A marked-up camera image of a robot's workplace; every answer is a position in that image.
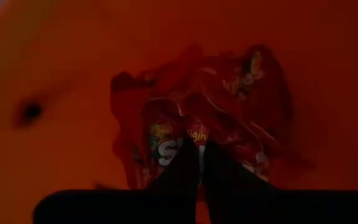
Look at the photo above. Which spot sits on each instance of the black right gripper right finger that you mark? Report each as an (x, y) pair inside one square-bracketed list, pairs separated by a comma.
[(225, 180)]

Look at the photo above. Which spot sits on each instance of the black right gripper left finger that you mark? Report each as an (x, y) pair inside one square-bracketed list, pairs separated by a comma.
[(182, 177)]

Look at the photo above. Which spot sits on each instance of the red Skittles candy pack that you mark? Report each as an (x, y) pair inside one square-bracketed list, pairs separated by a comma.
[(126, 102), (166, 130), (259, 93)]

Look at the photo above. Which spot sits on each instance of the orange pumpkin face bucket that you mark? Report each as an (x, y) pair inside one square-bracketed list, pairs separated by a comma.
[(42, 46)]

